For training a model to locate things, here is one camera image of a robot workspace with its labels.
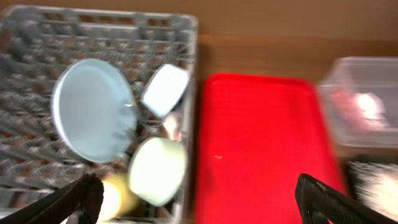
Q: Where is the red plastic tray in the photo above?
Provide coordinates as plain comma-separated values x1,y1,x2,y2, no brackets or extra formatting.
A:
195,73,345,224

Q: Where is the grey dishwasher rack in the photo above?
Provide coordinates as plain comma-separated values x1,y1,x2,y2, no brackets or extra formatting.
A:
1,5,198,217

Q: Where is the green bowl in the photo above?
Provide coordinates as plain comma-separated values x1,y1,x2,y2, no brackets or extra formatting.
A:
127,137,188,207

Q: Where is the food scraps and rice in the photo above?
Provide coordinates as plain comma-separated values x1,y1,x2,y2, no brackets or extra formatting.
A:
349,162,397,221

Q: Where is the light blue bowl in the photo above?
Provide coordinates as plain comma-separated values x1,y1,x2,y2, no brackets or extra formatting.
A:
141,63,190,118

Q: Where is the clear plastic bin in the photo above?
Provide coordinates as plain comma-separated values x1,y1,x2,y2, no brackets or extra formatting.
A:
318,57,397,148

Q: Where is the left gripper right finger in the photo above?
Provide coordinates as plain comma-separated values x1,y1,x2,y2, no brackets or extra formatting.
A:
295,174,397,224

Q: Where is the black waste tray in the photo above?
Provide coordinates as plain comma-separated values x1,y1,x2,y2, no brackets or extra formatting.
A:
344,154,397,202

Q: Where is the yellow cup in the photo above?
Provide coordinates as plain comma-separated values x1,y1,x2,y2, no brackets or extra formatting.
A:
98,173,141,222

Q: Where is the cream plastic spoon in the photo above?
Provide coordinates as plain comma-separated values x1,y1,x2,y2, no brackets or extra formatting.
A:
162,112,182,141

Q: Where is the red snack wrapper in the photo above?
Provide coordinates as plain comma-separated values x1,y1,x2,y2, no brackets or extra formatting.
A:
331,89,360,129

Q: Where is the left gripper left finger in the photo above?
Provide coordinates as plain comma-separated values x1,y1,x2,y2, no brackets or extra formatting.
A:
1,173,104,224

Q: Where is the light blue plate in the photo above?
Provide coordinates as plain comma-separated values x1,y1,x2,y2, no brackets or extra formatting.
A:
50,58,137,163

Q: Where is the white napkin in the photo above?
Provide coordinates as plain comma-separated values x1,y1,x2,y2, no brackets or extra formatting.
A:
354,93,389,129

